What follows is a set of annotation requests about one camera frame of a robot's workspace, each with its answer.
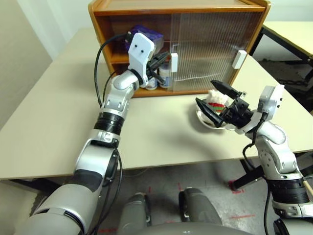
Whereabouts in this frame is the grey robot leg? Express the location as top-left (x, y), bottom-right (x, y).
top-left (117, 192), bottom-right (153, 235)
top-left (178, 187), bottom-right (224, 226)

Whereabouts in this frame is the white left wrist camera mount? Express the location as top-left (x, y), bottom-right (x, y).
top-left (127, 32), bottom-right (156, 89)

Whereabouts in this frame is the grey robot torso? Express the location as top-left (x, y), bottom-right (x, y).
top-left (136, 221), bottom-right (255, 235)

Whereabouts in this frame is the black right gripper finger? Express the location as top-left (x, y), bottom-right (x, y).
top-left (195, 97), bottom-right (224, 128)
top-left (210, 79), bottom-right (242, 98)

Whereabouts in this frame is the brown wooden cabinet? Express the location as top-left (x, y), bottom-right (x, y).
top-left (88, 0), bottom-right (272, 99)

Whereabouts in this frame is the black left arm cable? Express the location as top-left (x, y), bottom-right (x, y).
top-left (91, 31), bottom-right (134, 235)

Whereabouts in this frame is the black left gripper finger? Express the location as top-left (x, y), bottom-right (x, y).
top-left (152, 51), bottom-right (170, 66)
top-left (151, 70), bottom-right (165, 85)

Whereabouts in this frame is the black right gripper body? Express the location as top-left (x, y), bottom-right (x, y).
top-left (220, 92), bottom-right (254, 128)

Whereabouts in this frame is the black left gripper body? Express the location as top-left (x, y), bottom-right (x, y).
top-left (146, 57), bottom-right (159, 79)

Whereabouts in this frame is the beige neighbouring table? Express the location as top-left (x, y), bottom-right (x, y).
top-left (251, 20), bottom-right (313, 82)

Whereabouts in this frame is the white door handle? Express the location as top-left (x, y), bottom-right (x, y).
top-left (170, 52), bottom-right (179, 73)
top-left (232, 49), bottom-right (246, 70)

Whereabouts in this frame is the grey right robot leg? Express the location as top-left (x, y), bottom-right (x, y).
top-left (178, 187), bottom-right (224, 226)

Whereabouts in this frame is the black table leg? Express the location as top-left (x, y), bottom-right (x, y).
top-left (6, 177), bottom-right (55, 194)
top-left (231, 156), bottom-right (268, 192)

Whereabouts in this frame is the purple tissue pack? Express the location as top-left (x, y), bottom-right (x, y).
top-left (129, 24), bottom-right (165, 54)

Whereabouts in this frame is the white lidded plastic bottle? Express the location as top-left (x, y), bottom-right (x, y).
top-left (158, 61), bottom-right (172, 90)
top-left (146, 75), bottom-right (159, 91)

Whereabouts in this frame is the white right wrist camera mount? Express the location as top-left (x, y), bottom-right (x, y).
top-left (234, 84), bottom-right (286, 135)

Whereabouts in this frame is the grey left robot leg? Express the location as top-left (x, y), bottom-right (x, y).
top-left (117, 192), bottom-right (153, 235)

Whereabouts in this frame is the ribbed clear sliding door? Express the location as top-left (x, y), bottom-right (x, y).
top-left (167, 12), bottom-right (256, 94)
top-left (171, 12), bottom-right (257, 94)

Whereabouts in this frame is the white plush toy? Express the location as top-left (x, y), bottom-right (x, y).
top-left (207, 89), bottom-right (232, 114)

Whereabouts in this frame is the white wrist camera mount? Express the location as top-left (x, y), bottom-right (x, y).
top-left (234, 84), bottom-right (286, 135)
top-left (127, 32), bottom-right (156, 89)

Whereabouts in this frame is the light wooden stick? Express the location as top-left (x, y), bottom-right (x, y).
top-left (301, 176), bottom-right (313, 197)

